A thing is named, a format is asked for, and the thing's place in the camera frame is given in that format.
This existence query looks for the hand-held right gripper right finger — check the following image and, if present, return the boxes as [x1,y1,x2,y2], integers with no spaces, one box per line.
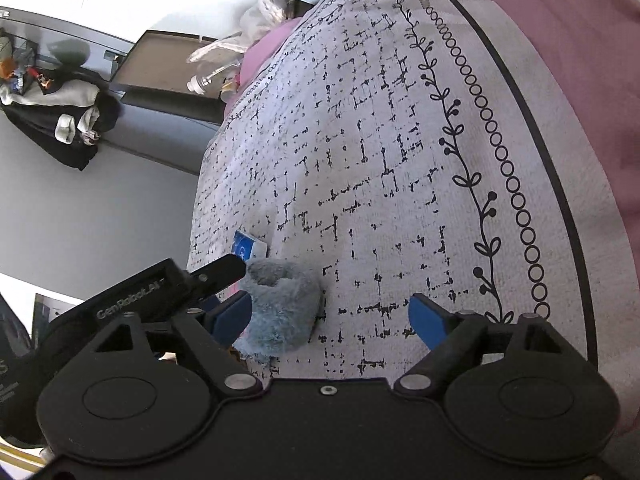
[394,293,557,392]

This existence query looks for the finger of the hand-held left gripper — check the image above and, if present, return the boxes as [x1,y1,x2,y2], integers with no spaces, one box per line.
[184,255,247,293]

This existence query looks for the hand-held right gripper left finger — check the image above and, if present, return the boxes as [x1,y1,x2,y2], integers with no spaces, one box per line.
[94,291,264,397]

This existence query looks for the grey plush toy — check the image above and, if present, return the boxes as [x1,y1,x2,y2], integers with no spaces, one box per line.
[234,259,325,362]

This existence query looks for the blue tissue packet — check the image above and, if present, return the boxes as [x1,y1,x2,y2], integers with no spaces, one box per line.
[232,230,270,262]

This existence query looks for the clear plastic bottle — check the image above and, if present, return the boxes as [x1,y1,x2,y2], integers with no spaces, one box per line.
[187,66,237,96]

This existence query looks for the black and white printed blanket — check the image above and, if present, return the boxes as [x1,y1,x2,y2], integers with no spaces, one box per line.
[187,0,632,382]

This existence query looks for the pile of clothes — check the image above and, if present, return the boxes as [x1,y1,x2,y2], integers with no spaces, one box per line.
[0,30,122,172]

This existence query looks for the crumpled clear plastic bags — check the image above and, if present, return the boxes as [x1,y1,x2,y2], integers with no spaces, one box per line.
[187,0,303,66]

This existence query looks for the pink bedsheet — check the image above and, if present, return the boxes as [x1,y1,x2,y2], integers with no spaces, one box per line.
[222,0,640,441]

